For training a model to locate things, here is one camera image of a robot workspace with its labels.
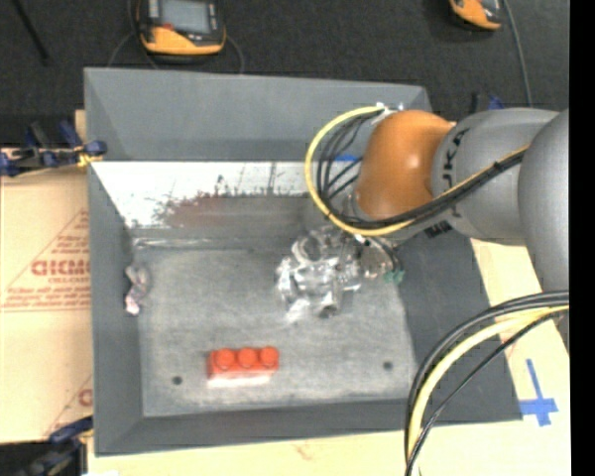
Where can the grey metal bin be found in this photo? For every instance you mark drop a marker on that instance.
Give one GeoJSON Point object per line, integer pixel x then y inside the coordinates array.
{"type": "Point", "coordinates": [218, 310]}

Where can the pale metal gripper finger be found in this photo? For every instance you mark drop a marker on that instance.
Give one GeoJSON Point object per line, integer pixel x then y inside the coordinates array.
{"type": "Point", "coordinates": [292, 275]}
{"type": "Point", "coordinates": [322, 300]}

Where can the brown cardboard board red print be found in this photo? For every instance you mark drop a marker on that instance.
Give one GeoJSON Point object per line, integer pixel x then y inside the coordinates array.
{"type": "Point", "coordinates": [39, 315]}

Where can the red three-stud toy brick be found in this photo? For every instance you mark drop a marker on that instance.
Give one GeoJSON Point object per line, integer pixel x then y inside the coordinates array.
{"type": "Point", "coordinates": [243, 362]}

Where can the pink and white crumpled cloth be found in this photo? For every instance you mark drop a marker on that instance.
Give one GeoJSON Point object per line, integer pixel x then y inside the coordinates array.
{"type": "Point", "coordinates": [137, 288]}

